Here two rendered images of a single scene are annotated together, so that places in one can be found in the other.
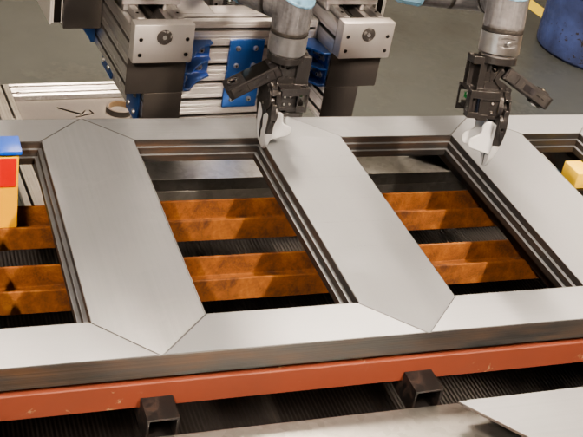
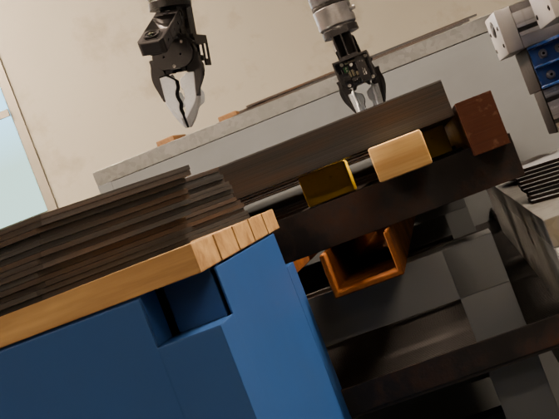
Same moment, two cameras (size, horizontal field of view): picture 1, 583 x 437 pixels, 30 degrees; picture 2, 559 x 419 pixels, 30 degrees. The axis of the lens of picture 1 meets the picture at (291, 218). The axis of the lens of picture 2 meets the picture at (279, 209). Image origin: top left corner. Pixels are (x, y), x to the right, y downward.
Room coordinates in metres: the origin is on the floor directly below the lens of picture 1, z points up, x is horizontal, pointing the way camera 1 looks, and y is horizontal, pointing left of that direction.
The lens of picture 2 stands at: (2.88, -1.74, 0.80)
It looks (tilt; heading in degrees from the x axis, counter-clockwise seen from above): 1 degrees down; 123
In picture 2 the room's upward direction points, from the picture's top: 21 degrees counter-clockwise
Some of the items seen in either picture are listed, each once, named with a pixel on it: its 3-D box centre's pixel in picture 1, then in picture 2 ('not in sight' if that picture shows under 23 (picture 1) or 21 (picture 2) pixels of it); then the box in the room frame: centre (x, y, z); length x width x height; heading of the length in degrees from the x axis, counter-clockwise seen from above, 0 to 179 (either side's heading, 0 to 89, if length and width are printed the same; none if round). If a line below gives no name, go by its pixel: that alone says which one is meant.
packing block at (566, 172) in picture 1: (578, 174); (328, 183); (2.23, -0.62, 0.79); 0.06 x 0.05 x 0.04; 24
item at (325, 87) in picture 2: not in sight; (326, 96); (1.41, 0.95, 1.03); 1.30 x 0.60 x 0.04; 24
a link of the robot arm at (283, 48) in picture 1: (286, 42); (337, 18); (1.97, 0.07, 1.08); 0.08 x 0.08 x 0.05
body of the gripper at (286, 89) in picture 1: (284, 80); (350, 57); (1.97, 0.06, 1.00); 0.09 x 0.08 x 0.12; 114
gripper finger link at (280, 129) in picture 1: (276, 131); (363, 111); (1.96, 0.06, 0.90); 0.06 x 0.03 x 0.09; 114
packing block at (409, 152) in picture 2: not in sight; (400, 155); (2.38, -0.71, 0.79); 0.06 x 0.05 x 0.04; 24
